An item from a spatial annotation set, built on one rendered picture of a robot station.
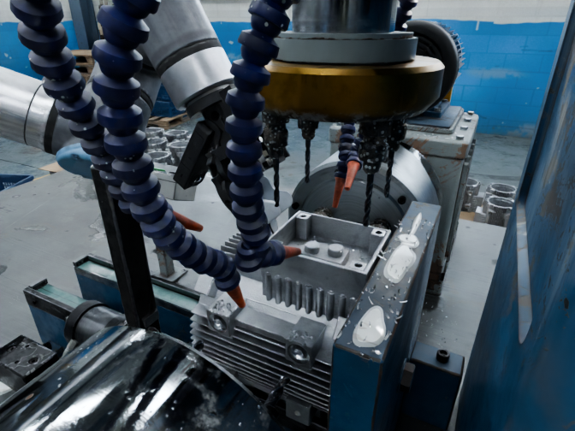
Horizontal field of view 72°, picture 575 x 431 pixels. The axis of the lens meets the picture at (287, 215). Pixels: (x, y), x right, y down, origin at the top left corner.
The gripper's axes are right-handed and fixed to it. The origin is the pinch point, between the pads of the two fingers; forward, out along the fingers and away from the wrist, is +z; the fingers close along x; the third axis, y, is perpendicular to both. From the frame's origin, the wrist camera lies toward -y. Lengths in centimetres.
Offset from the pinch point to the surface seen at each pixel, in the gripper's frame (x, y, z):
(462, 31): 539, -18, -26
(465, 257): 58, 9, 39
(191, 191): 17.8, -28.5, -9.6
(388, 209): 14.7, 12.2, 6.2
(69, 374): -32.7, 7.0, -4.0
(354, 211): 14.7, 6.6, 4.9
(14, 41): 375, -601, -342
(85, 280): -3.1, -45.5, -3.6
